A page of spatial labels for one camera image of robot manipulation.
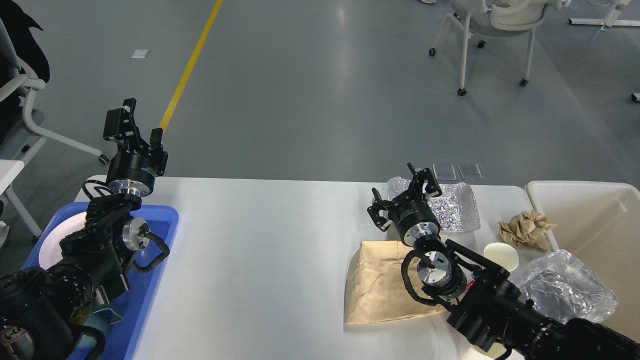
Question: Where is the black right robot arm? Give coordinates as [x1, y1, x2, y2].
[367, 164, 640, 360]

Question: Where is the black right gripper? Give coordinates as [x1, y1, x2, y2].
[366, 162, 442, 249]

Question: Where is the beige plastic bin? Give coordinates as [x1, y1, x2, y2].
[525, 180, 640, 341]

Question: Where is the pink plate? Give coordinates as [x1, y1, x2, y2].
[38, 211, 151, 271]

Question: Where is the left floor socket plate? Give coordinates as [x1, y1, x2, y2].
[432, 162, 458, 182]

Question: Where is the teal mug yellow inside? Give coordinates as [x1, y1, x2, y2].
[74, 304, 124, 340]

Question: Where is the white paper on floor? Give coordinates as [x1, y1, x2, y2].
[130, 48, 150, 59]

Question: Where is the crumpled brown paper ball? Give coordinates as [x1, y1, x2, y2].
[498, 210, 557, 253]

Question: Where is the right floor socket plate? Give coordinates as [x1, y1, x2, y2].
[457, 162, 483, 181]

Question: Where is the brown paper bag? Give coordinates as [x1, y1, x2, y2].
[343, 240, 445, 325]

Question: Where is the foil tray in plastic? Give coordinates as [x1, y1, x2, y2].
[510, 249, 618, 324]

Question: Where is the white paper cup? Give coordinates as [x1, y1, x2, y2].
[483, 243, 520, 272]
[455, 341, 506, 360]

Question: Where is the white office chair right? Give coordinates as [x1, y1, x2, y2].
[429, 0, 570, 97]

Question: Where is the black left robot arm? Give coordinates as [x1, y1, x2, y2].
[0, 98, 170, 360]

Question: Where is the white office chair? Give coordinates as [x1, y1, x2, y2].
[0, 23, 111, 165]
[429, 0, 570, 97]

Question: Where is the floor socket plate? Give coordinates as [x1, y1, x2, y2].
[457, 162, 483, 181]
[432, 162, 458, 182]

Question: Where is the white table base far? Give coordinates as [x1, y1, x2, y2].
[567, 0, 640, 30]

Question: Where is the white office chair left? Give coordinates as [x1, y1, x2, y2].
[0, 23, 111, 165]

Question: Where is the black jacket on chair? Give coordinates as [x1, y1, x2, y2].
[0, 0, 51, 118]

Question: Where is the crumpled aluminium foil sheet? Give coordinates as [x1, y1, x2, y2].
[399, 182, 481, 239]

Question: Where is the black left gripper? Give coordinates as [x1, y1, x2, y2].
[102, 98, 169, 197]

